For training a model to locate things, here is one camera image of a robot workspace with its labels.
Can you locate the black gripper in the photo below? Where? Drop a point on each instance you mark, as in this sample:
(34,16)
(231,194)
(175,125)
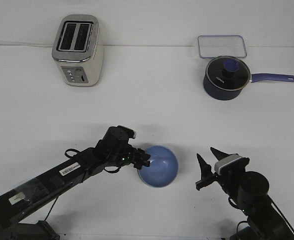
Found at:
(117,151)
(230,178)

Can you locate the blue bowl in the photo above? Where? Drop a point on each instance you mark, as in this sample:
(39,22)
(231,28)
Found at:
(163,167)

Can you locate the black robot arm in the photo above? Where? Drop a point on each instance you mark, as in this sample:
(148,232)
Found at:
(247,191)
(24,200)

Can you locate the dark blue saucepan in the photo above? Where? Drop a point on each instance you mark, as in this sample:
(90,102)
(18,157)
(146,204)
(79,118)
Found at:
(224,95)

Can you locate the glass pot lid blue knob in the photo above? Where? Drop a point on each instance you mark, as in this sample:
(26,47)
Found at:
(228,73)

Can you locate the silver two-slot toaster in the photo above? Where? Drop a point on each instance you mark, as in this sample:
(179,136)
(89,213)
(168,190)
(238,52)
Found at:
(78,50)

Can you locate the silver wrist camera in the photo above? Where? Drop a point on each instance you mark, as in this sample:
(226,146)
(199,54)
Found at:
(130,132)
(221,164)

